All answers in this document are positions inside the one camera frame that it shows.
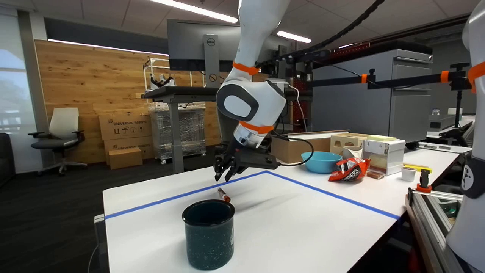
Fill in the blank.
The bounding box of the thin black camera cable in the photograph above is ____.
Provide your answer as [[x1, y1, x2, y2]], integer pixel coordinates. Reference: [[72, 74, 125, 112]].
[[272, 131, 316, 168]]

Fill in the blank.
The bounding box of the red and white marker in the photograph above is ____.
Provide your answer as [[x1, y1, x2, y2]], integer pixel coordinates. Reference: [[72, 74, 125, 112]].
[[217, 186, 234, 204]]

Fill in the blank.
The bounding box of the dark standing desk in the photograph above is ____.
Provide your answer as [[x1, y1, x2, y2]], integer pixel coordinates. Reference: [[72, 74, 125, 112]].
[[141, 83, 225, 172]]

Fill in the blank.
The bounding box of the flat brown cardboard box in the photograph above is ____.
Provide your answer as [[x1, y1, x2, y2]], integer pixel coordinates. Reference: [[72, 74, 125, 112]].
[[272, 134, 332, 163]]

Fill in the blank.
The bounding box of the long black mount rod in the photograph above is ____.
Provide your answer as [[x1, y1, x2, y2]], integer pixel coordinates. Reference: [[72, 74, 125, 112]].
[[310, 62, 475, 127]]

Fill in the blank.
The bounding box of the grey Dell monitor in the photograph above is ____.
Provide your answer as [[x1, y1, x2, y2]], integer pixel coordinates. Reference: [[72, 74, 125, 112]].
[[166, 18, 255, 87]]

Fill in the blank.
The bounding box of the grey metal cabinet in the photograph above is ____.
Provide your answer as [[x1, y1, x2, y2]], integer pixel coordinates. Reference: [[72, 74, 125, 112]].
[[310, 47, 434, 142]]

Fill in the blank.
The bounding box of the short ceiling light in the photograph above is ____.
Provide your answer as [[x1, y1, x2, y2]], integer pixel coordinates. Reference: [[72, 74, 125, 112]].
[[276, 28, 314, 45]]

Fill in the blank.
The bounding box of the black corrugated cable conduit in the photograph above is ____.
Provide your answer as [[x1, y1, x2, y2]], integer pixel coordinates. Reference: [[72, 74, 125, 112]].
[[257, 0, 388, 69]]

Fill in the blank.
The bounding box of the small cardboard box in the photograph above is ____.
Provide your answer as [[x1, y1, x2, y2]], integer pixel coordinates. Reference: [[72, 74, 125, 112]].
[[106, 145, 144, 171]]

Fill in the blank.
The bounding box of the long ceiling light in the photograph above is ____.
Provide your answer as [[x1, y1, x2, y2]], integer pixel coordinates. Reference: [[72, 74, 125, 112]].
[[150, 0, 240, 25]]

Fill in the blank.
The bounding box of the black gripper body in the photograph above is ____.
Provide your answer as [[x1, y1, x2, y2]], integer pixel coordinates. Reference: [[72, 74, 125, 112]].
[[228, 138, 267, 169]]

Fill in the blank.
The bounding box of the plastic wrapped wire cart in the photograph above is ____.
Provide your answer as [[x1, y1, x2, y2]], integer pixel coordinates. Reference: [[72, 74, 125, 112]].
[[149, 103, 208, 160]]

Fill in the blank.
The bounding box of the white cardboard box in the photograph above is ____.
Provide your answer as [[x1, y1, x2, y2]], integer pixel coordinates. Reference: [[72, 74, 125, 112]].
[[363, 134, 407, 177]]

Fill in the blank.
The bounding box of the small white cup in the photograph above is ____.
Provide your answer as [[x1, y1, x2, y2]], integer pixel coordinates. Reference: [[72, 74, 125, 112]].
[[401, 165, 417, 181]]

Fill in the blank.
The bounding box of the large cardboard box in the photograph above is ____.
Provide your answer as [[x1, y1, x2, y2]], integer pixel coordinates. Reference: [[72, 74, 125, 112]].
[[97, 107, 153, 153]]

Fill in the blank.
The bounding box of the yellow black clamp tool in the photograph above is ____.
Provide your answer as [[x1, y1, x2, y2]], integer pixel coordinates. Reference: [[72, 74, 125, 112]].
[[402, 162, 435, 194]]

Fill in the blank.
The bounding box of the dark speckled mug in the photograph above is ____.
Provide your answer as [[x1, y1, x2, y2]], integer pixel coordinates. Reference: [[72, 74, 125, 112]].
[[181, 198, 237, 271]]

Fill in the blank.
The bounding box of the white office chair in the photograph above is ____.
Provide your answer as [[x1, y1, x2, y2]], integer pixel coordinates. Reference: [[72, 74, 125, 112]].
[[28, 106, 88, 175]]

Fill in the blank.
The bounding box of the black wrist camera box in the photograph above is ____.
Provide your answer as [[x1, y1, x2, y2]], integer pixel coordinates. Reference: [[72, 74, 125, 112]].
[[255, 145, 281, 171]]

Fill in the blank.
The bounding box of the blue tape strip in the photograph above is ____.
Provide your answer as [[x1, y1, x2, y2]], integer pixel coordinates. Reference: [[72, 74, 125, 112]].
[[264, 169, 402, 221], [103, 169, 270, 221]]

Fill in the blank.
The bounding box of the light wooden box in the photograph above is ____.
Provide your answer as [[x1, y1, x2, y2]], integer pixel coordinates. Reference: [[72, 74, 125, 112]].
[[331, 131, 370, 156]]

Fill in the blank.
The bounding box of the orange red bag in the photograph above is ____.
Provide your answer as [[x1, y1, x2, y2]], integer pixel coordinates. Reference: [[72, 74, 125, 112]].
[[328, 156, 372, 183]]

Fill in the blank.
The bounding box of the blue bowl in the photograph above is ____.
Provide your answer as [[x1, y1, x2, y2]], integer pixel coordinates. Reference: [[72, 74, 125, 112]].
[[300, 150, 344, 174]]

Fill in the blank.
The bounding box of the aluminium frame rail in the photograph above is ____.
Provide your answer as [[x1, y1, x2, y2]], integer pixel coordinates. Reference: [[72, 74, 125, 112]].
[[405, 188, 469, 273]]

